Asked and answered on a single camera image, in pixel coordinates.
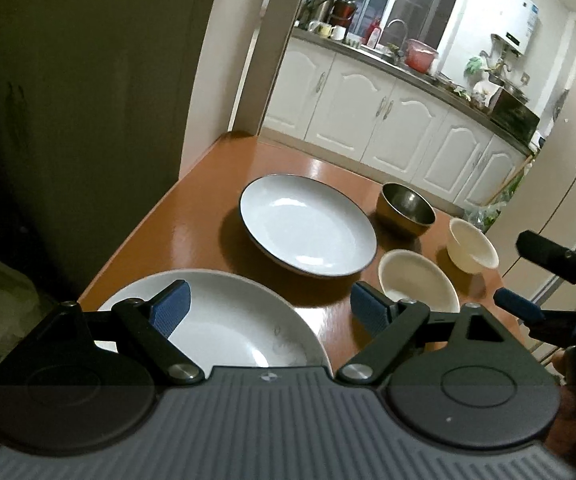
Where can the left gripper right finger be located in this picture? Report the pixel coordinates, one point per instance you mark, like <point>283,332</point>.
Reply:
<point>394,325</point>

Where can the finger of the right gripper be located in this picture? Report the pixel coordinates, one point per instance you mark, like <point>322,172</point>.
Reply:
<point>548,255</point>
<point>549,326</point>

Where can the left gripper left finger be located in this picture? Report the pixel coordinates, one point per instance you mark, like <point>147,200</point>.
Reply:
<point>144,330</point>

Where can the shallow cream bowl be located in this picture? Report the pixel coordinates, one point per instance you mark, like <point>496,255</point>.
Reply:
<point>404,274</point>

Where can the white plate with floral print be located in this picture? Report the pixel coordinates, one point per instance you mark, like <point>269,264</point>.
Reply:
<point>232,321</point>

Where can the tall cream bowl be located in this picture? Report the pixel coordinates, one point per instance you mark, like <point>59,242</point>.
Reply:
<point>469,249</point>

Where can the dark metal bowl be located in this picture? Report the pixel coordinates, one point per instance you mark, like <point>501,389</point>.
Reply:
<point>405,209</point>

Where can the white lower kitchen cabinets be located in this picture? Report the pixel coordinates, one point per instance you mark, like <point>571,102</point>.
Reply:
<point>390,121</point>

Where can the silver refrigerator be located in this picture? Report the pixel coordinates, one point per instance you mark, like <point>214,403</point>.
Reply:
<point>545,203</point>

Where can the bag of green vegetables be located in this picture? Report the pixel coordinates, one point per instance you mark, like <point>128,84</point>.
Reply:
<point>483,217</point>

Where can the orange wooden table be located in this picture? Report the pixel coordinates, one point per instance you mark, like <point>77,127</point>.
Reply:
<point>197,225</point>

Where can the white plate with dark rim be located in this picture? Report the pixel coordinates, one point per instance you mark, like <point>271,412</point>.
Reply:
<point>307,226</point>

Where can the dark countertop box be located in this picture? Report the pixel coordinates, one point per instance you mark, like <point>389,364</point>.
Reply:
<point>512,115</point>

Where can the white water heater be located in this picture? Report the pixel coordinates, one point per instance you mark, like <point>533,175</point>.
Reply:
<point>514,24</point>

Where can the red plastic basin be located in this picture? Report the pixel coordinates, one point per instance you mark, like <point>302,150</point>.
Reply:
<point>419,56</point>

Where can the chrome sink faucet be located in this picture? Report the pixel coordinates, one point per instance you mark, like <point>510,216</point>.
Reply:
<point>394,35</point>

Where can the red detergent bottle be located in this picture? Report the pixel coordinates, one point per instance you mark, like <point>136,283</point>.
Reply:
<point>373,33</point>

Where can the white mug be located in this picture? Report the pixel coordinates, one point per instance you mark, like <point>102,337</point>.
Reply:
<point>338,33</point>

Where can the yellow patterned mug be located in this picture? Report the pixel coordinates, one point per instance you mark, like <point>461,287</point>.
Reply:
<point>319,28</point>

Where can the red thermos jug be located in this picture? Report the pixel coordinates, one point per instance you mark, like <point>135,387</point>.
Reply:
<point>342,13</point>

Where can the silver thermos jug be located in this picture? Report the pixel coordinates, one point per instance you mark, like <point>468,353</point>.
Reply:
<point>314,10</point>

